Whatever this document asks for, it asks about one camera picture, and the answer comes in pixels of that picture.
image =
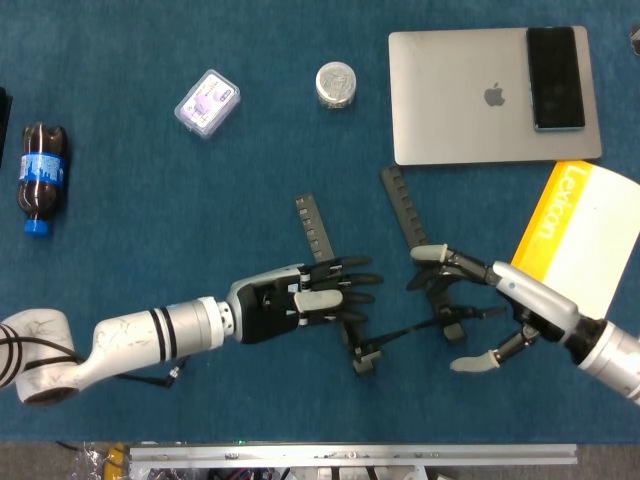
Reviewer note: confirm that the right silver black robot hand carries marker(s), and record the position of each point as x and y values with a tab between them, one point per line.
540	300

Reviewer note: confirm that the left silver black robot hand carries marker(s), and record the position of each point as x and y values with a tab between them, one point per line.
270	310

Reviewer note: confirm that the black folding laptop stand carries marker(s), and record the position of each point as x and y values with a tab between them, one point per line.
406	210

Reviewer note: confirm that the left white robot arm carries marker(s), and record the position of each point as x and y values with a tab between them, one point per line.
140	335

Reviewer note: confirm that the silver Apple laptop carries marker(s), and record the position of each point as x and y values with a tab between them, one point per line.
450	75

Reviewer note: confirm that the yellow white Lexicon book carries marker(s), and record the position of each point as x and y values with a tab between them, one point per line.
590	225

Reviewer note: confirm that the teal blue table cloth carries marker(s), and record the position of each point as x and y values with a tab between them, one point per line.
200	210

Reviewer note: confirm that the clear plastic card box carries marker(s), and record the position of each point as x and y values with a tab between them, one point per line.
207	105

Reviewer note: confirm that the yellow object under table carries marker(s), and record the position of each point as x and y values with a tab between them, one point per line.
116	460

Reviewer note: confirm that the black smartphone teal case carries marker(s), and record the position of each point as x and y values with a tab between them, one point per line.
555	75

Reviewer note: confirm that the clear plastic bag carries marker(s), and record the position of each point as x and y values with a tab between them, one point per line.
90	462

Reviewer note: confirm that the round silver tin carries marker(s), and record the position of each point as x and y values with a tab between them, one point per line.
336	82

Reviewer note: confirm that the cola bottle blue label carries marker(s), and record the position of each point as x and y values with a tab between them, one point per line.
42	170

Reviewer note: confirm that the aluminium profile rail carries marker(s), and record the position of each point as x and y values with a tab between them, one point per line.
350	455

